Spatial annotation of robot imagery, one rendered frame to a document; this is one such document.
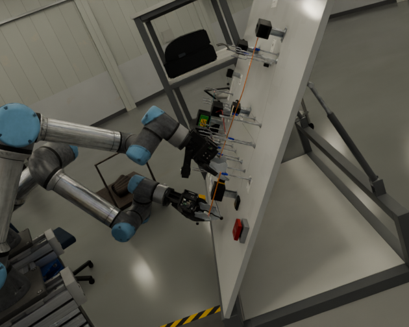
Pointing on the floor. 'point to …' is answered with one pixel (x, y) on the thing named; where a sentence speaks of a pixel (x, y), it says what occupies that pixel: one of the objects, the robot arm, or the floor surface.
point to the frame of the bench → (293, 314)
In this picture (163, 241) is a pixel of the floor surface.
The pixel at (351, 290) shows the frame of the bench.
